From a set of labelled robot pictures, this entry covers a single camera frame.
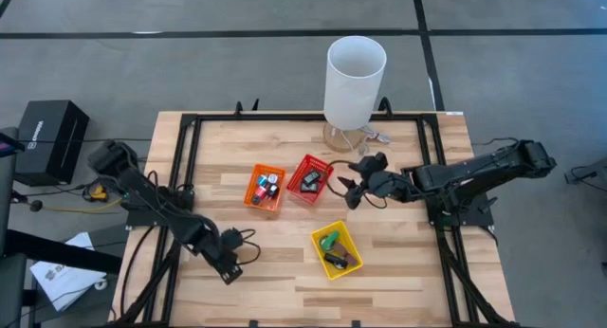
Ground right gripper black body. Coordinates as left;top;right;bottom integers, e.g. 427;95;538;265
344;152;407;211

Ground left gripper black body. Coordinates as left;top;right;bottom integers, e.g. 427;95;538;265
200;227;245;286

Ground green tape roll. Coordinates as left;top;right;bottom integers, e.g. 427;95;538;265
318;229;341;251

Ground yellow plastic basket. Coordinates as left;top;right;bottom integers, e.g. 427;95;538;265
310;220;364;282

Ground red plastic basket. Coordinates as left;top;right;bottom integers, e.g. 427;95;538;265
285;154;335;206

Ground orange plastic basket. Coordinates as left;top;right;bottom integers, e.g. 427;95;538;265
243;163;287;212

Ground white shade table lamp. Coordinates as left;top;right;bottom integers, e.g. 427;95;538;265
322;35;388;154

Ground white paper sheets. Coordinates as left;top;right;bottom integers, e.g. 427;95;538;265
29;231;108;313

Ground black floor beam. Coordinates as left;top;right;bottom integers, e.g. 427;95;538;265
4;228;123;275

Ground grey chair leg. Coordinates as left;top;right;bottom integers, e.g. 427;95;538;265
563;157;607;186

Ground black cardboard box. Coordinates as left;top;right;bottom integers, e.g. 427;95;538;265
13;99;91;187

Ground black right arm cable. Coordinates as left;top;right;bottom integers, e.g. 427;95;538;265
325;159;388;210

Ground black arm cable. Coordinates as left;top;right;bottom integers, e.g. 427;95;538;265
325;159;388;210
234;228;263;266

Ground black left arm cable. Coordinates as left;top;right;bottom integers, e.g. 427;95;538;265
234;228;263;266

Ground clear lamp cable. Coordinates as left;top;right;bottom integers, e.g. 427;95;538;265
339;124;393;157

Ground black metal table frame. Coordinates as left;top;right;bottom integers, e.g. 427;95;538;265
109;98;523;328

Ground black floor cable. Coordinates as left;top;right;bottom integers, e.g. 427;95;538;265
562;162;607;228

